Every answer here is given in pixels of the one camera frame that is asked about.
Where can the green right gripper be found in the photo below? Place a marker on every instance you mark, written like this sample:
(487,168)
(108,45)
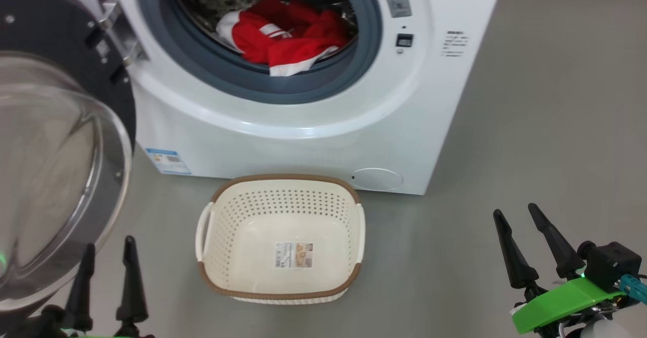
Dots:
(561,302)

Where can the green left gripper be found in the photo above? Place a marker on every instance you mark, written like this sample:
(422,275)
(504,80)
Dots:
(50,325)

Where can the round glass washer door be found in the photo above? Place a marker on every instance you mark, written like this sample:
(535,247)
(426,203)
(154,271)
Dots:
(50,35)

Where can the red and white garment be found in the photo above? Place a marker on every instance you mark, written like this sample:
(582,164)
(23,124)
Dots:
(298,45)

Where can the white front-load washing machine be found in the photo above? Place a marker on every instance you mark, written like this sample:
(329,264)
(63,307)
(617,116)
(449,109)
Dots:
(455,126)

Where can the printed label sticker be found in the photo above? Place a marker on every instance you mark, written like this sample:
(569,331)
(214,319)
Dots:
(293,254)

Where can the cream perforated laundry basket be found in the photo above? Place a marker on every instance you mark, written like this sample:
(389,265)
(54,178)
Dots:
(283,216)

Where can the black door latch slot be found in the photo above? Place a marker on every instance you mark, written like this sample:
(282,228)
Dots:
(404,40)

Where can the chrome door hinge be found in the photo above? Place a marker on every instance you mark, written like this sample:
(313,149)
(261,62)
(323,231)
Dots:
(119,30)

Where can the blue energy label sticker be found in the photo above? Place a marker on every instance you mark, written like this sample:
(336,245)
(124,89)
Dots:
(168,161)

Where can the round white filter cover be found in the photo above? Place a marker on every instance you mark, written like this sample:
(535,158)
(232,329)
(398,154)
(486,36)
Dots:
(377,179)

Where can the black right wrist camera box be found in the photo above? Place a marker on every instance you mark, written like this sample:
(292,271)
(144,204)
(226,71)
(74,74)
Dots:
(611,264)

